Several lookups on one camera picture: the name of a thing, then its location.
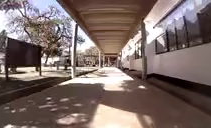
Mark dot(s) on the white building with dark windows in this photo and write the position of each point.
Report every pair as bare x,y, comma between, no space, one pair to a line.
188,65

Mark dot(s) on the covered walkway roof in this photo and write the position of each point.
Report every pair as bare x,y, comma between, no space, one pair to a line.
109,23

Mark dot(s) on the dark kerb strip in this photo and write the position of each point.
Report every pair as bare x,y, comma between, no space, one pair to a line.
29,89

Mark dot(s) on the grey roof post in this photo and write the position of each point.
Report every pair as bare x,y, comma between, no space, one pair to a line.
74,50
143,50
99,59

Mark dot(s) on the distant trees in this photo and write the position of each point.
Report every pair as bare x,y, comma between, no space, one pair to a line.
89,55

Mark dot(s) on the large bare-branched tree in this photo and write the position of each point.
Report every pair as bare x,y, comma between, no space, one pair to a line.
43,28

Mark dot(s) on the dark board on posts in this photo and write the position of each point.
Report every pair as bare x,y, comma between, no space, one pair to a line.
23,53

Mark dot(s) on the pale concrete walkway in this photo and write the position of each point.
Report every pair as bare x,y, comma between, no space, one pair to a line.
108,100

